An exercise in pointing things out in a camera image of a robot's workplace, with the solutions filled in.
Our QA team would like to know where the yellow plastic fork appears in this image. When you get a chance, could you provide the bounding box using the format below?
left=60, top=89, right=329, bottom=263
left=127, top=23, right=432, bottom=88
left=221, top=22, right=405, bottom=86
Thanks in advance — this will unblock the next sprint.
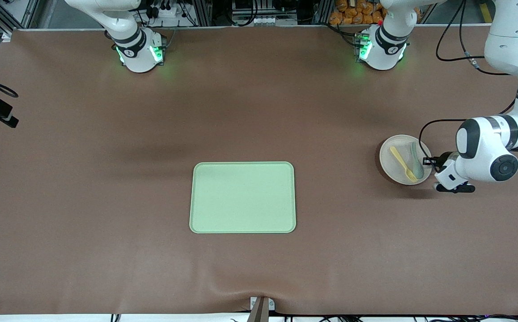
left=390, top=147, right=418, bottom=183

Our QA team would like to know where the round beige speckled plate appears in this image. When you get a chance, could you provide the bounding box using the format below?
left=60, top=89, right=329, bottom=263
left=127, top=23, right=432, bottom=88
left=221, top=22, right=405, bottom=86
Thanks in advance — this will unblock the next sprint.
left=380, top=135, right=433, bottom=185

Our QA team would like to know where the pale teal plastic spoon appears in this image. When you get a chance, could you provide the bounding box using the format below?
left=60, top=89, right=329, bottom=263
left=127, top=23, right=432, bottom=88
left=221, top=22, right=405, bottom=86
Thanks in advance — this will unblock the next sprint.
left=410, top=142, right=424, bottom=176

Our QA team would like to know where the brown table mat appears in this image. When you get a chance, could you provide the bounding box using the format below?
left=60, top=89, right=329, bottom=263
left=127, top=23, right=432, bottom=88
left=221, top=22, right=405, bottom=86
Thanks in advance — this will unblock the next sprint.
left=0, top=27, right=518, bottom=316

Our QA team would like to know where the orange snack bag pile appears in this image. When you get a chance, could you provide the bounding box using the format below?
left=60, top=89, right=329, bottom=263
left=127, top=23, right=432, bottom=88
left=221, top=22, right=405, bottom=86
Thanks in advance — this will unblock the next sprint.
left=329, top=0, right=423, bottom=25

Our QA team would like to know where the white power strip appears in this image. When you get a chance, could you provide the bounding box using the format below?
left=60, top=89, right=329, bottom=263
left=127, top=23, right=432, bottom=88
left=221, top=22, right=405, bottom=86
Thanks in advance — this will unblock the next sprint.
left=149, top=4, right=179, bottom=18
left=237, top=16, right=297, bottom=26

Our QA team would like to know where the light green plastic tray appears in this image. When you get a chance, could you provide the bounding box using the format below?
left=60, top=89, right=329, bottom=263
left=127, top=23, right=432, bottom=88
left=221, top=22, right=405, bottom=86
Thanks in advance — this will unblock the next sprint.
left=189, top=161, right=297, bottom=234

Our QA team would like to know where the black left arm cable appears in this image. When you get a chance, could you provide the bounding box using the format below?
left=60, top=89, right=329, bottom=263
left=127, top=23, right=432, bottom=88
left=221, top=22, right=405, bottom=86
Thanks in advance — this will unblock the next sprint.
left=418, top=0, right=517, bottom=162

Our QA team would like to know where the metal clamp bracket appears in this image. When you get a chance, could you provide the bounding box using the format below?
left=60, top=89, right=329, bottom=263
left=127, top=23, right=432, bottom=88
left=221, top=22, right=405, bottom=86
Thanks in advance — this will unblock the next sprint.
left=248, top=296, right=276, bottom=322

